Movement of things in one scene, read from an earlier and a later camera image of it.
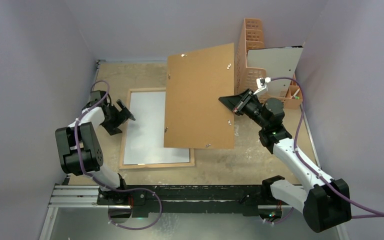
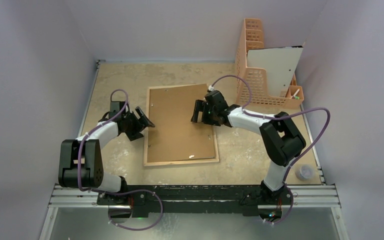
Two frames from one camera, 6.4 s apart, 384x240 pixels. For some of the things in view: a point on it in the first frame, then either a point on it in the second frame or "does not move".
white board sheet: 278,62 does not move
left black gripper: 113,128 to 142,121
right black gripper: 242,103 to 204,113
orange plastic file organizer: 251,37 does not move
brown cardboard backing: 195,116 to 174,137
